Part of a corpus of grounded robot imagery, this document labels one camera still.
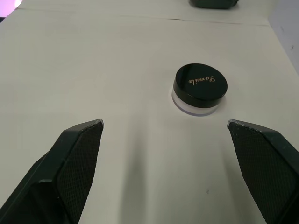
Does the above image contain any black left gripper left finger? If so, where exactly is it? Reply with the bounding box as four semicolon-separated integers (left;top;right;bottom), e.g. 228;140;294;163
0;119;105;224

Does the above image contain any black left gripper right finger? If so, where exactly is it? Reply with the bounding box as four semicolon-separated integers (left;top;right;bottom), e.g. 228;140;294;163
226;119;299;224

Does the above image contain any black-lidded round powder compact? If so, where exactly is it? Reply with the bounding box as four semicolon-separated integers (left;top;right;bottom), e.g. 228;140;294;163
171;63;228;116

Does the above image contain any dark object at table edge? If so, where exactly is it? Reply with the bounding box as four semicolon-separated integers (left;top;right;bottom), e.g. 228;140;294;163
188;0;240;10

